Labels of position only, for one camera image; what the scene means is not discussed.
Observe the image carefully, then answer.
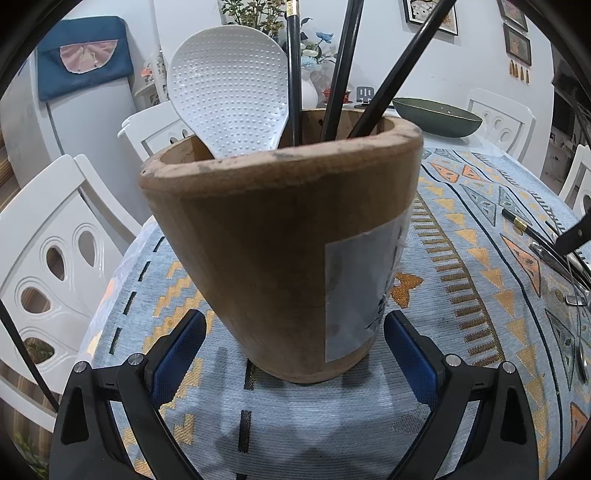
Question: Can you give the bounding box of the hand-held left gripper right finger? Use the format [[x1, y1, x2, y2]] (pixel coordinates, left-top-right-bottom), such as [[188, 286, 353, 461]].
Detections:
[[383, 310, 541, 480]]

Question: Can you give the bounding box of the potted green plant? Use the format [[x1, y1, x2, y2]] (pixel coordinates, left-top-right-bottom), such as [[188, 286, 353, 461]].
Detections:
[[14, 429, 51, 480]]

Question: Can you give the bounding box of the small framed picture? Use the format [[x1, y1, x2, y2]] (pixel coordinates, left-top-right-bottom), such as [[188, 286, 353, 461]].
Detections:
[[502, 23, 533, 66], [496, 0, 528, 32]]

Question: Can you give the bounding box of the bamboo utensil holder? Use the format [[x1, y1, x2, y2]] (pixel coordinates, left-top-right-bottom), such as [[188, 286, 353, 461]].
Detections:
[[140, 108, 424, 384]]

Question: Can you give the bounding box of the dark green bowl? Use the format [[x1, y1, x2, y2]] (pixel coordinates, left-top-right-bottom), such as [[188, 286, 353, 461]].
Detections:
[[392, 97, 483, 139]]

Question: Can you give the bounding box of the white refrigerator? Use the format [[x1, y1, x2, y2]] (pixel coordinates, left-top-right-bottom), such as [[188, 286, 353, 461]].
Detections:
[[2, 46, 153, 195]]

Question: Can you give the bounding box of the glass vase with green stems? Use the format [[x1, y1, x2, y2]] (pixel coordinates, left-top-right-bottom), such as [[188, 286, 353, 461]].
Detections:
[[221, 0, 288, 38]]

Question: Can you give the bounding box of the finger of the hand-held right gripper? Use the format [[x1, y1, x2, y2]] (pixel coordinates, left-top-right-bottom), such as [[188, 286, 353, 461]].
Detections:
[[556, 220, 591, 256]]

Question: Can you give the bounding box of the large framed picture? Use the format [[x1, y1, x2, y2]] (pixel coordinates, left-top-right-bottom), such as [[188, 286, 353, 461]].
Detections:
[[403, 0, 459, 37]]

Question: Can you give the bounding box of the white dotted rice paddle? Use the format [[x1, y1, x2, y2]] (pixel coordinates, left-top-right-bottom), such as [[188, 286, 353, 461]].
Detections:
[[166, 31, 293, 160]]

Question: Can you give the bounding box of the white dining chair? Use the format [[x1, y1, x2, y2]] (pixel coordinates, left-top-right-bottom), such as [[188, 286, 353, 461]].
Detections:
[[558, 143, 591, 213], [0, 154, 144, 416], [117, 99, 199, 160], [466, 88, 536, 160]]

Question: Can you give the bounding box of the black cable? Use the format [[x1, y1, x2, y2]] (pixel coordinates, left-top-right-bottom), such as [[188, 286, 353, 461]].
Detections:
[[0, 300, 61, 411]]

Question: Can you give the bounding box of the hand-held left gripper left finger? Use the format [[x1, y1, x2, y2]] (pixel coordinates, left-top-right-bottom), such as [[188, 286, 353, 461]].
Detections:
[[48, 309, 208, 480]]

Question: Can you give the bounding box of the blue cloth cover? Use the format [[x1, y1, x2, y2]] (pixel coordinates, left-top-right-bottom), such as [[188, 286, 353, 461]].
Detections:
[[36, 16, 136, 103]]

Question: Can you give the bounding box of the patterned blue table mat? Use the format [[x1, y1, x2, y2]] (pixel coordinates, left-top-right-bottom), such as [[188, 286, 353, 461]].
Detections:
[[76, 138, 591, 480]]

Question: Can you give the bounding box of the white vase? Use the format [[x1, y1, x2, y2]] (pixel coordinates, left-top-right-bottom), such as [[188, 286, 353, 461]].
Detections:
[[300, 76, 319, 112]]

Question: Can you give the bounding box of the pile of black chopsticks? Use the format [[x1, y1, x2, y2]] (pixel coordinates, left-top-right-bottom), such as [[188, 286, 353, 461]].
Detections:
[[501, 208, 591, 289]]

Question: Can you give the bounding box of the blue white flower bouquet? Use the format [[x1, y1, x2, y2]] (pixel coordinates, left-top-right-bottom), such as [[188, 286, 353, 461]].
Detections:
[[300, 30, 338, 65]]

